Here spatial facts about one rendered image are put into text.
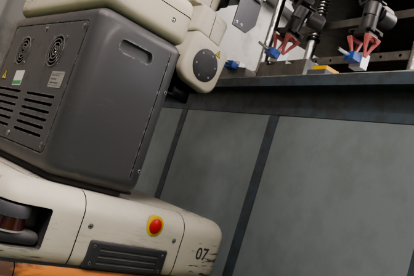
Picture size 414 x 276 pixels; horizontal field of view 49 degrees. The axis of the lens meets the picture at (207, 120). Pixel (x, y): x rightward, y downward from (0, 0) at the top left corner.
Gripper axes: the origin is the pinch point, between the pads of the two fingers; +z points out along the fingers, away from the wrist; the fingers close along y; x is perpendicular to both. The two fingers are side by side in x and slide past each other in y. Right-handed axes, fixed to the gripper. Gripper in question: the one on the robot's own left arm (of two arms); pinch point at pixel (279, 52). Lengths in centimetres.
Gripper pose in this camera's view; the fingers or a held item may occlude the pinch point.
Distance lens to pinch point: 180.2
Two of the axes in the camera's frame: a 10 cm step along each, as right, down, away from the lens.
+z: -4.9, 8.7, -0.8
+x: -7.3, -4.6, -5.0
